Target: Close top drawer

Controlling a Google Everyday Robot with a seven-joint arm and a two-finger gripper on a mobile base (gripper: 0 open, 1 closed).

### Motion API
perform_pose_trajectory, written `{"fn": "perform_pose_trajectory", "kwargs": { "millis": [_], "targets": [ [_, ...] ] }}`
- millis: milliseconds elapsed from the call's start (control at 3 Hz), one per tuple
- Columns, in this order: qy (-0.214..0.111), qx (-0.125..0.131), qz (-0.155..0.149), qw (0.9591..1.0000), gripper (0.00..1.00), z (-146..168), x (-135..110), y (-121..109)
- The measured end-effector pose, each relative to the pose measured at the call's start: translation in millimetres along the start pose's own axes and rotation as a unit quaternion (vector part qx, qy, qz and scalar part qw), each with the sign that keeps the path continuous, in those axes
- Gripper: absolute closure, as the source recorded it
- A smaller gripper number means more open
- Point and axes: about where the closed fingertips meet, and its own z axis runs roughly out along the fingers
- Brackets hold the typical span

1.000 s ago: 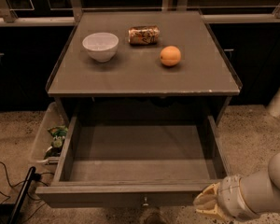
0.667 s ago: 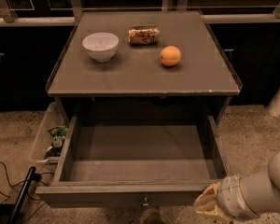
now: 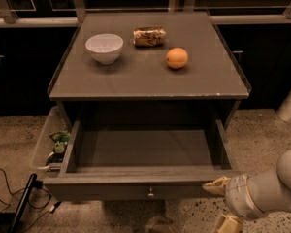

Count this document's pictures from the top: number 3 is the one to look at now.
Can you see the clear plastic bin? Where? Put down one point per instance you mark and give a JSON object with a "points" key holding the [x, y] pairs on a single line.
{"points": [[54, 123]]}

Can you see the orange fruit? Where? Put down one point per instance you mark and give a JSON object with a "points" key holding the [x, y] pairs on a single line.
{"points": [[177, 58]]}

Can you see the black stand leg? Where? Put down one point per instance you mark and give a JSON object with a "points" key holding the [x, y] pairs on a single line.
{"points": [[22, 203]]}

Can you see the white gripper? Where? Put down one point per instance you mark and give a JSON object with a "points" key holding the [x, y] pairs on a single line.
{"points": [[237, 193]]}

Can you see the crushed soda can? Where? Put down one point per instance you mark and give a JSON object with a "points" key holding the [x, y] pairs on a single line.
{"points": [[149, 36]]}

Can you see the green snack bag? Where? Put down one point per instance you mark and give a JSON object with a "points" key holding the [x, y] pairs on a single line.
{"points": [[60, 143]]}

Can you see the grey top drawer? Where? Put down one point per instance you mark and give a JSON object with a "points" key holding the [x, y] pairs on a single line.
{"points": [[123, 163]]}

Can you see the grey cabinet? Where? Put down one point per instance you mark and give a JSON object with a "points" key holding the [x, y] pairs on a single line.
{"points": [[210, 73]]}

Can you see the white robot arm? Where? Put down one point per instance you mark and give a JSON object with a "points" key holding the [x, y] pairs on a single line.
{"points": [[253, 197]]}

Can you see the small drawer knob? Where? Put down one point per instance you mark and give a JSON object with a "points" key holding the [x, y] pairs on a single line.
{"points": [[150, 194]]}

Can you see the white bowl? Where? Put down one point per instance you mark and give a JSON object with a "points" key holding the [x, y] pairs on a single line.
{"points": [[105, 48]]}

